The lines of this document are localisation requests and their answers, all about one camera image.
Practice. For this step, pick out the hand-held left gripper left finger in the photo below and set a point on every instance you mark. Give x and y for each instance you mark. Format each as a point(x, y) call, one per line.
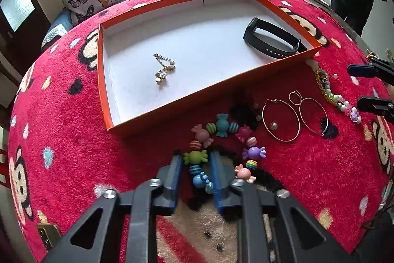
point(176, 176)

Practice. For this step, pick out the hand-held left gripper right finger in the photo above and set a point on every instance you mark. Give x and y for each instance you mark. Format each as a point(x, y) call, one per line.
point(217, 179)

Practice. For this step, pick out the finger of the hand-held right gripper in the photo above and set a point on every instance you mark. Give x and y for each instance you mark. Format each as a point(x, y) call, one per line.
point(374, 104)
point(366, 70)

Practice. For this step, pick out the large silver hoop earring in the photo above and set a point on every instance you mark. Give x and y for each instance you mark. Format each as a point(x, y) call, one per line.
point(273, 126)
point(325, 126)

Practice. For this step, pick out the small silver hoop earring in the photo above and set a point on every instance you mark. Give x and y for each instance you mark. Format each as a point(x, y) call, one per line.
point(289, 96)

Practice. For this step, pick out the orange cardboard box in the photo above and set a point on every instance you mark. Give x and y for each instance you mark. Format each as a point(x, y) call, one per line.
point(200, 44)

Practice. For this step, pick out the red monkey print rug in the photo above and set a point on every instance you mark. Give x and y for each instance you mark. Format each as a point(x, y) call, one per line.
point(77, 127)

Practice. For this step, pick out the black wristband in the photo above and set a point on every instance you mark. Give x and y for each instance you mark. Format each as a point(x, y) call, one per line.
point(251, 32)

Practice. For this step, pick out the gold smartphone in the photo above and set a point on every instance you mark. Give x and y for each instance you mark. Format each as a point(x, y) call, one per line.
point(49, 236)

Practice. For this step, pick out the dark door with frosted glass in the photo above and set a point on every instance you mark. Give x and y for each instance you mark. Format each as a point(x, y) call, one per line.
point(17, 1)

